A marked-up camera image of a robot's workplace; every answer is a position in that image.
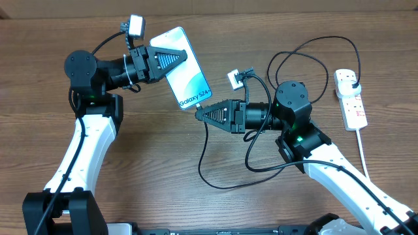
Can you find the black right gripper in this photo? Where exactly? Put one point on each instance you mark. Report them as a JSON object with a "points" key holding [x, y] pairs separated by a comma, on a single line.
{"points": [[230, 121]]}

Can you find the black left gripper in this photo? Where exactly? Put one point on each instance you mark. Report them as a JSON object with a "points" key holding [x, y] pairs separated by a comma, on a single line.
{"points": [[147, 64]]}

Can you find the Samsung Galaxy smartphone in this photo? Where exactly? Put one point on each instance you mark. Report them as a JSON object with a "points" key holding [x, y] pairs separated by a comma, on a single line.
{"points": [[187, 80]]}

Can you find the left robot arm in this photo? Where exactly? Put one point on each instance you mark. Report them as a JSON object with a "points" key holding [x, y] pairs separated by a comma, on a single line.
{"points": [[67, 204]]}

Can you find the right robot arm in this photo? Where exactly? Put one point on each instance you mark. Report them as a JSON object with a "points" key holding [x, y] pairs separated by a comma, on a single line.
{"points": [[303, 144]]}

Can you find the white charger plug adapter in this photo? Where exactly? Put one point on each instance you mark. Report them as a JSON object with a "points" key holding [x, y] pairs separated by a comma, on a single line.
{"points": [[346, 89]]}

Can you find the white power strip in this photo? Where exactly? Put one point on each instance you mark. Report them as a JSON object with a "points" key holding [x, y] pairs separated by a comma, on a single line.
{"points": [[352, 108]]}

